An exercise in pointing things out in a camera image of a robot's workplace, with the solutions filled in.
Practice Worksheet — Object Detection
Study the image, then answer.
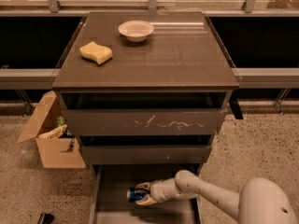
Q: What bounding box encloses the middle dark drawer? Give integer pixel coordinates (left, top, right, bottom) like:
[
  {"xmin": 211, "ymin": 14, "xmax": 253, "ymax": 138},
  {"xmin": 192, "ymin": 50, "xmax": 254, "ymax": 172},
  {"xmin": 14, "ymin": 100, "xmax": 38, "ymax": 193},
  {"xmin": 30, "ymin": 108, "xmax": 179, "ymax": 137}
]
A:
[{"xmin": 81, "ymin": 135, "xmax": 211, "ymax": 164}]

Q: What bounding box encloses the black object on floor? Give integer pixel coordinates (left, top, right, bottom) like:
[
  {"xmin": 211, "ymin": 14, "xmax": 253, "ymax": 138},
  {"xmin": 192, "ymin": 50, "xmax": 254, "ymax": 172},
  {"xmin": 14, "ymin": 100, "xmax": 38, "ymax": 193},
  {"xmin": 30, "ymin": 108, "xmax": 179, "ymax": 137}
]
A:
[{"xmin": 37, "ymin": 213, "xmax": 54, "ymax": 224}]

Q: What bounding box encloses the beige snack bag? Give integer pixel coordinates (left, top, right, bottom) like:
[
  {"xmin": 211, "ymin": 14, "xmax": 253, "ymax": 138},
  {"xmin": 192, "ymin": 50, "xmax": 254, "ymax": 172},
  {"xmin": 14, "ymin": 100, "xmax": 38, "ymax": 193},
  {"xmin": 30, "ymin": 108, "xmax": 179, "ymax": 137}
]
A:
[{"xmin": 38, "ymin": 124, "xmax": 67, "ymax": 139}]

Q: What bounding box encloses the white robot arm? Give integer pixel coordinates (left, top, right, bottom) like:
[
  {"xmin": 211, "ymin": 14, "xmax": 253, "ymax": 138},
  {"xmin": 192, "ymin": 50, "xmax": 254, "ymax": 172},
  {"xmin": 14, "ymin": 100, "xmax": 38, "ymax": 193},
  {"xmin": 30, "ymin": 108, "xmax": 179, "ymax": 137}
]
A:
[{"xmin": 127, "ymin": 170, "xmax": 298, "ymax": 224}]

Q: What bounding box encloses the green packet in box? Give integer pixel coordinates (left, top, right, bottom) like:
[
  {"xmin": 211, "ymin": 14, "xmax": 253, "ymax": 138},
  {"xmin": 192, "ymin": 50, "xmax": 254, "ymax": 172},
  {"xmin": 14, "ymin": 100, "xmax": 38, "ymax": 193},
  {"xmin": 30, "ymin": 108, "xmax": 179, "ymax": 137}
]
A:
[{"xmin": 56, "ymin": 116, "xmax": 65, "ymax": 127}]

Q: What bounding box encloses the blue pepsi can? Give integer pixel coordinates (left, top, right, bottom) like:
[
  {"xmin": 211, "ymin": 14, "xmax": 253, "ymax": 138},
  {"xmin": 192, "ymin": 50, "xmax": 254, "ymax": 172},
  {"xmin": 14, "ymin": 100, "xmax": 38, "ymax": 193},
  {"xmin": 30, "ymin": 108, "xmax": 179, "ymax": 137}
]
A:
[{"xmin": 127, "ymin": 188, "xmax": 150, "ymax": 203}]

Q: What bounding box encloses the dark brown drawer cabinet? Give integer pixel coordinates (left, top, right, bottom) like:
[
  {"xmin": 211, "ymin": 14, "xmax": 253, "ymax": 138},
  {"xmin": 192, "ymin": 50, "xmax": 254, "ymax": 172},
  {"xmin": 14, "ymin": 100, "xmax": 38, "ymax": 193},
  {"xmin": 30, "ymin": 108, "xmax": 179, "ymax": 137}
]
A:
[{"xmin": 51, "ymin": 11, "xmax": 244, "ymax": 175}]

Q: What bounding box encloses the white ceramic bowl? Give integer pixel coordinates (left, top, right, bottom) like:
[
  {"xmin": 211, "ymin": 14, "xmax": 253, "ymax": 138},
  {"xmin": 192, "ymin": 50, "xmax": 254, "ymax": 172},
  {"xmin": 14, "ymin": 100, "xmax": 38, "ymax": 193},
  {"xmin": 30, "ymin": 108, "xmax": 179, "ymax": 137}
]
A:
[{"xmin": 118, "ymin": 21, "xmax": 154, "ymax": 42}]

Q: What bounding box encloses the metal window railing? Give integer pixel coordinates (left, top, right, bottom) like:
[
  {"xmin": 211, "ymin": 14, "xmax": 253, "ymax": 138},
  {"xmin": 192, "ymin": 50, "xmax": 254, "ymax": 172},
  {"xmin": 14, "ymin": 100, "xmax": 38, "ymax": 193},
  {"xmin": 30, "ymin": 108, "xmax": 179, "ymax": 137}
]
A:
[{"xmin": 0, "ymin": 0, "xmax": 299, "ymax": 90}]

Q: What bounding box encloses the open bottom drawer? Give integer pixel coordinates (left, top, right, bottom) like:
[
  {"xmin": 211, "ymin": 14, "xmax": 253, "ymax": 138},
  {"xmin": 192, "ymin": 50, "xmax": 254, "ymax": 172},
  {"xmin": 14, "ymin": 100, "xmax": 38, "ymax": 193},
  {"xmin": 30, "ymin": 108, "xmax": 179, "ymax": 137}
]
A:
[{"xmin": 88, "ymin": 164, "xmax": 201, "ymax": 224}]

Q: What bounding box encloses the top drawer with scratches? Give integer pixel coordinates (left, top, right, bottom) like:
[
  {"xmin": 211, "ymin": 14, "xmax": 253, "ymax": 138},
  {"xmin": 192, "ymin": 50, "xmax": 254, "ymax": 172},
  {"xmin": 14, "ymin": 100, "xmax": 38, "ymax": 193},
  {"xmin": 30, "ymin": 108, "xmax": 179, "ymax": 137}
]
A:
[{"xmin": 62, "ymin": 108, "xmax": 226, "ymax": 136}]

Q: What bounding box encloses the yellow wavy sponge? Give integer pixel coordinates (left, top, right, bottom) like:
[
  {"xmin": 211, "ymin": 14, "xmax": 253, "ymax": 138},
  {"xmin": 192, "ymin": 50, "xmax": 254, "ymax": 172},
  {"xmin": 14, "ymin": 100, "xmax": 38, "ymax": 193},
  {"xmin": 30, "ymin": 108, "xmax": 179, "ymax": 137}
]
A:
[{"xmin": 79, "ymin": 42, "xmax": 113, "ymax": 65}]

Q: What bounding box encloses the open cardboard box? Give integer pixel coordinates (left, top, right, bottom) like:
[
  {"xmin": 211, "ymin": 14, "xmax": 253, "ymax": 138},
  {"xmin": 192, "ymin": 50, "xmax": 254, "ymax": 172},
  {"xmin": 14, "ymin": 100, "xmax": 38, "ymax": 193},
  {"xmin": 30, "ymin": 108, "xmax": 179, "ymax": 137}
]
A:
[{"xmin": 18, "ymin": 91, "xmax": 85, "ymax": 169}]

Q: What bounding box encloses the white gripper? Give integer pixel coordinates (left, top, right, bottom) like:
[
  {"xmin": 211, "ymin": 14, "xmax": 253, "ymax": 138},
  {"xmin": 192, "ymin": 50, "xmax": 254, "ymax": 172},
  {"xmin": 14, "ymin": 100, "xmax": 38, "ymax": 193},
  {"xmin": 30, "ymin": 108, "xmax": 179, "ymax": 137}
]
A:
[{"xmin": 135, "ymin": 178, "xmax": 178, "ymax": 206}]

